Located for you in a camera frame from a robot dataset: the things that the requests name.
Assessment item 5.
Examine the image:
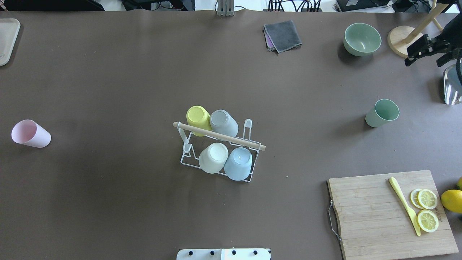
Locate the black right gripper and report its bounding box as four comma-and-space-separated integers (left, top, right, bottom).
405, 13, 462, 66

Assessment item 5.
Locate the green plastic cup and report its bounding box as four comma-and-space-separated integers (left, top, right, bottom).
365, 99, 400, 128

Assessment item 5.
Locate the pink plastic cup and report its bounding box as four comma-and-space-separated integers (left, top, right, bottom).
11, 120, 51, 148

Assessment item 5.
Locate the grey plastic cup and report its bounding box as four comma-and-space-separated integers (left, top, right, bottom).
209, 110, 238, 137

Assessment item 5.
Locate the light blue plastic cup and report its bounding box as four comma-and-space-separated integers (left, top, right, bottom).
224, 147, 253, 181

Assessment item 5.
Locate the white plastic cup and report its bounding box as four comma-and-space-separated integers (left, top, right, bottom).
199, 143, 229, 173

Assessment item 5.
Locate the yellow plastic cup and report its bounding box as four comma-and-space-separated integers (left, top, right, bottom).
186, 105, 212, 131

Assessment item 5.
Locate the metal scoop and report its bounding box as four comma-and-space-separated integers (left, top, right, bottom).
443, 64, 462, 105

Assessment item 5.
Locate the wooden mug tree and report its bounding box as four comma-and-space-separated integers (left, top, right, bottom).
387, 0, 457, 58

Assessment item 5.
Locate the green ceramic bowl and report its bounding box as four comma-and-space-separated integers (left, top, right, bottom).
343, 23, 382, 57

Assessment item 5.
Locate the whole yellow lemon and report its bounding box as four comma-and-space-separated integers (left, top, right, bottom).
456, 177, 462, 190
440, 189, 462, 214

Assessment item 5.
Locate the lemon slice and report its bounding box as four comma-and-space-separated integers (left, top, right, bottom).
417, 209, 439, 233
417, 189, 438, 210

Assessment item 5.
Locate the grey folded cloth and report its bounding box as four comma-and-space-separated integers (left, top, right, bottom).
263, 20, 302, 53

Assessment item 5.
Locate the yellow plastic knife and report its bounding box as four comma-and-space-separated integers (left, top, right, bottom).
388, 177, 421, 236

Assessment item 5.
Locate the purple cloth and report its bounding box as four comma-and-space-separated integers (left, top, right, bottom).
263, 30, 275, 51

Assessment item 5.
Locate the wooden cutting board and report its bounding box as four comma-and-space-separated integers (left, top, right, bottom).
328, 170, 459, 260

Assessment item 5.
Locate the beige tray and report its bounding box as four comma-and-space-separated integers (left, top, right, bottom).
0, 18, 21, 66

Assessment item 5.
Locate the aluminium frame post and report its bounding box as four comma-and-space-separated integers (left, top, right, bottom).
217, 0, 235, 17

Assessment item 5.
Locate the white wire cup holder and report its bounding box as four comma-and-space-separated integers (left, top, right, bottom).
173, 119, 266, 182

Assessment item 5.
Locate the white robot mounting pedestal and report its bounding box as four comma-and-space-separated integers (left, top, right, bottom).
176, 248, 272, 260

